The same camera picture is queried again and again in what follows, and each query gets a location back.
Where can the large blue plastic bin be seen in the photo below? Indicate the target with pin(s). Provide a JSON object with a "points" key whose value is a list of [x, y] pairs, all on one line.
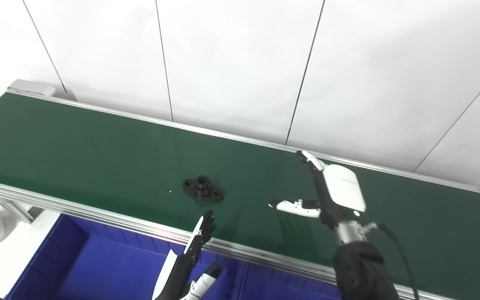
{"points": [[98, 271], [281, 287]]}

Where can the green conveyor belt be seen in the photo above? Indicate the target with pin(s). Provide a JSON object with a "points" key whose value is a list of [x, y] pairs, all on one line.
{"points": [[98, 216], [98, 154]]}

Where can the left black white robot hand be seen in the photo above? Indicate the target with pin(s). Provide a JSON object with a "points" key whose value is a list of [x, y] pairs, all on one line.
{"points": [[179, 271]]}

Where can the black flanged machine part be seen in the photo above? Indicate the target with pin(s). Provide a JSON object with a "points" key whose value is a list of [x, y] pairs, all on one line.
{"points": [[203, 189]]}

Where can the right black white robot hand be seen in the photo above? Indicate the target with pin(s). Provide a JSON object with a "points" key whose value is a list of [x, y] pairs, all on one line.
{"points": [[342, 187]]}

